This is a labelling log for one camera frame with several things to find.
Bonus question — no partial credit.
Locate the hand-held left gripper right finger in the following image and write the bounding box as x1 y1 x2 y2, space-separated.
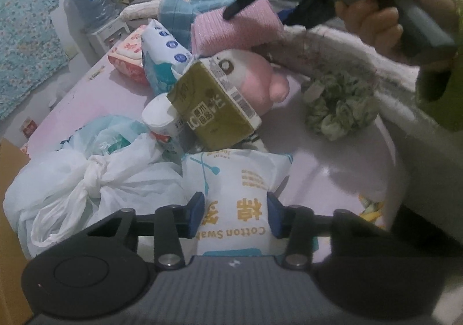
267 192 389 271

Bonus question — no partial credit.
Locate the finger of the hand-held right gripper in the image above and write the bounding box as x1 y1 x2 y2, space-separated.
222 0 262 21
282 0 338 28

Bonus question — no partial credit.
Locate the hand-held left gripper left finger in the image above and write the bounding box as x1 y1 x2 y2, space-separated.
85 192 205 272

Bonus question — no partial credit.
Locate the pink sponge cloth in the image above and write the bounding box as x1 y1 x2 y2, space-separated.
190 0 284 58

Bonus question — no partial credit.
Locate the white cotton swab bag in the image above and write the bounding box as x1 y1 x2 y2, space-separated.
180 149 293 258

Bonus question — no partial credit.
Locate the light blue towel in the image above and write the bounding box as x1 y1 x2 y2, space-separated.
158 0 244 48

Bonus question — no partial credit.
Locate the pink plush toy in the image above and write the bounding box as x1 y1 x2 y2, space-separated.
202 48 291 118

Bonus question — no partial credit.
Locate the white blue wet wipes pack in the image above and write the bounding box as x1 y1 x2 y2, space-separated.
140 19 193 95

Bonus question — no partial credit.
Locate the brown cardboard box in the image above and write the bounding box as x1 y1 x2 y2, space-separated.
0 139 34 325

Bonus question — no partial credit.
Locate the person's right forearm green sleeve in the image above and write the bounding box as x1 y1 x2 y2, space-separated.
414 0 463 131

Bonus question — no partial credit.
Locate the person's right hand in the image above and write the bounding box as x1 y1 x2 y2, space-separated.
335 0 404 57

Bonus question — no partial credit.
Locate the white knotted plastic bag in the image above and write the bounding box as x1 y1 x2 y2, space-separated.
3 115 187 258

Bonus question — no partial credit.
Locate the white knitted cloth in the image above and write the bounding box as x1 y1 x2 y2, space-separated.
119 0 164 21

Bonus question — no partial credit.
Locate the green floral scrunchie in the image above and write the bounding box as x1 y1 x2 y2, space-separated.
301 70 379 142

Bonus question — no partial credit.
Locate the olive green carton box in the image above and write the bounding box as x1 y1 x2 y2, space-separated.
167 58 262 153

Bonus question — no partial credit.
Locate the white round container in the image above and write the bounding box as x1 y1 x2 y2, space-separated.
141 95 186 153

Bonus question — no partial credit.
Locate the red white tissue pack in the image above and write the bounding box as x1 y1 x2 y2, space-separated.
107 26 150 84

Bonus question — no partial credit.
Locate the white water dispenser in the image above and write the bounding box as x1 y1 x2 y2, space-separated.
86 17 131 56

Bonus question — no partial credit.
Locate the teal floral curtain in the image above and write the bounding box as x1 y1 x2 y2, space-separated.
0 0 70 121

